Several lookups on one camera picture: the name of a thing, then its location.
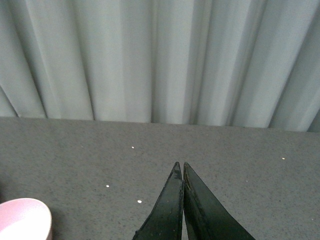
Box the right gripper black second-arm right finger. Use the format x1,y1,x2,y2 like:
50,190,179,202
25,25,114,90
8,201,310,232
183,162,254,240

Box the right gripper black second-arm left finger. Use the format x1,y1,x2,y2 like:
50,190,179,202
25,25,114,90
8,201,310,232
133,162,185,240

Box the pink bowl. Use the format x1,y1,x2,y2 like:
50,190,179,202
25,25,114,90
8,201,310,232
0,198,53,240

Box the white curtain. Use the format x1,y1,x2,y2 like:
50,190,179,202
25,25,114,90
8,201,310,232
0,0,320,132

